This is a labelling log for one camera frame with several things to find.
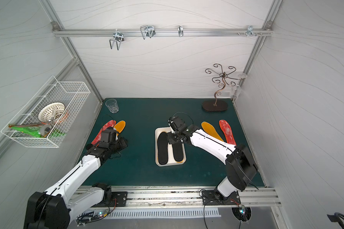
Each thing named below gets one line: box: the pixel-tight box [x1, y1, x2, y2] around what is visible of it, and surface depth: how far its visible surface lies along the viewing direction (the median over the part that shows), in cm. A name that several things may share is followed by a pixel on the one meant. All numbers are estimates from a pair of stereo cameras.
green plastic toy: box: [8, 124, 66, 138], surface depth 55 cm
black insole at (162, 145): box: [157, 131, 169, 166], surface depth 92 cm
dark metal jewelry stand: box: [202, 63, 244, 112], surface depth 100 cm
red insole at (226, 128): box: [218, 119, 237, 146], surface depth 103 cm
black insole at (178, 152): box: [172, 142, 184, 162], surface depth 90 cm
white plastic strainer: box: [37, 102, 66, 123], surface depth 67 cm
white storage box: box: [154, 126, 187, 167], surface depth 89 cm
